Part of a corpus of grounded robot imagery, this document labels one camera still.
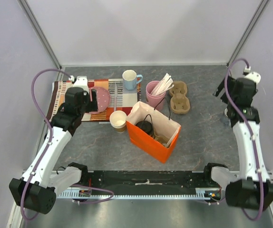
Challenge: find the black plastic cup lid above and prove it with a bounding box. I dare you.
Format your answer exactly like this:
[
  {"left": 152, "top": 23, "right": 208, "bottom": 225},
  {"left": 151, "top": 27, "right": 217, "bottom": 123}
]
[{"left": 136, "top": 120, "right": 154, "bottom": 137}]

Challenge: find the orange paper bag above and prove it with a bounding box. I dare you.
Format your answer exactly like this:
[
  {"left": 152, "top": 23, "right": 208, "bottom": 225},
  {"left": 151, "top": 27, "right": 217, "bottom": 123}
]
[{"left": 126, "top": 102, "right": 181, "bottom": 163}]

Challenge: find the brown cardboard cup carrier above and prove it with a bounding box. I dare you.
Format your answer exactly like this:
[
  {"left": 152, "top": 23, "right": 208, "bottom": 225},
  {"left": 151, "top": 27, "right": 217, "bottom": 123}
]
[{"left": 154, "top": 135, "right": 173, "bottom": 148}]

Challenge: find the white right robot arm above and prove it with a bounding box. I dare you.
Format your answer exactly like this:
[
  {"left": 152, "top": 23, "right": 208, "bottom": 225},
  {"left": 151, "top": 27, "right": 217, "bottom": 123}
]
[{"left": 202, "top": 75, "right": 273, "bottom": 210}]

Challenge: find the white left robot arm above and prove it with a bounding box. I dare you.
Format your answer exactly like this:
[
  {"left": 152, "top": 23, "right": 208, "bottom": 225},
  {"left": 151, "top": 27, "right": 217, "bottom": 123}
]
[{"left": 9, "top": 87, "right": 98, "bottom": 214}]

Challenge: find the pink polka dot plate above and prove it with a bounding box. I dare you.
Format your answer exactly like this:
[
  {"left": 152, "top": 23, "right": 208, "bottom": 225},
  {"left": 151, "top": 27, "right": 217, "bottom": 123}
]
[{"left": 90, "top": 86, "right": 111, "bottom": 114}]

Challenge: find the stack of paper cups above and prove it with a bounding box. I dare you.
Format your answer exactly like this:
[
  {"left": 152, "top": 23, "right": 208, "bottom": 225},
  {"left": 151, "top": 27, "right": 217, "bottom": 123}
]
[{"left": 109, "top": 110, "right": 127, "bottom": 133}]

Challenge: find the colourful patchwork placemat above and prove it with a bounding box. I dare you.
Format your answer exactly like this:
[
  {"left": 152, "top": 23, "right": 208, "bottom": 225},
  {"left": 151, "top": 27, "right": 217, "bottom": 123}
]
[{"left": 47, "top": 78, "right": 141, "bottom": 122}]

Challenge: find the light blue mug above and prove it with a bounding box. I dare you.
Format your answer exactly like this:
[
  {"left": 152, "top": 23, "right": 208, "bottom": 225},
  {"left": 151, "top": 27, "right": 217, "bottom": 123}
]
[{"left": 122, "top": 70, "right": 143, "bottom": 91}]

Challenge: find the pink utensil holder cup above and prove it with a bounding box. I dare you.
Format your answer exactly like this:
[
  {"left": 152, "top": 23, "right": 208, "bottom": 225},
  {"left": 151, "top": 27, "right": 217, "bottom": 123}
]
[{"left": 146, "top": 81, "right": 166, "bottom": 111}]

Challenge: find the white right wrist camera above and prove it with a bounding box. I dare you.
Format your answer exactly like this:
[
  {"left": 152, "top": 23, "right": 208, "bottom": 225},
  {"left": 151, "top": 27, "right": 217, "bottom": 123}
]
[{"left": 243, "top": 66, "right": 261, "bottom": 84}]

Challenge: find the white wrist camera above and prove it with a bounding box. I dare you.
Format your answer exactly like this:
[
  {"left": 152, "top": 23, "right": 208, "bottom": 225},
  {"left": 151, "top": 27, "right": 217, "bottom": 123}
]
[
  {"left": 73, "top": 76, "right": 89, "bottom": 92},
  {"left": 243, "top": 66, "right": 261, "bottom": 84}
]

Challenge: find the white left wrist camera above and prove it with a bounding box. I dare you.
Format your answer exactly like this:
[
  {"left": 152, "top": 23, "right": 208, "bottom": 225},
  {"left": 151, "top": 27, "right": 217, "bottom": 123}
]
[{"left": 73, "top": 76, "right": 89, "bottom": 92}]

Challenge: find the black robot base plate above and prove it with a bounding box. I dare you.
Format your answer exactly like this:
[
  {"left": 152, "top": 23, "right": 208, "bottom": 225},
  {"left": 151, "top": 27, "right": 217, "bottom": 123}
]
[{"left": 77, "top": 171, "right": 221, "bottom": 193}]

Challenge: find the grey cable duct rail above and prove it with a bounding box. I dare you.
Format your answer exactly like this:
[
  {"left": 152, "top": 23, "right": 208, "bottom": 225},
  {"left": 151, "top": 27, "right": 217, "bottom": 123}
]
[{"left": 57, "top": 188, "right": 219, "bottom": 200}]

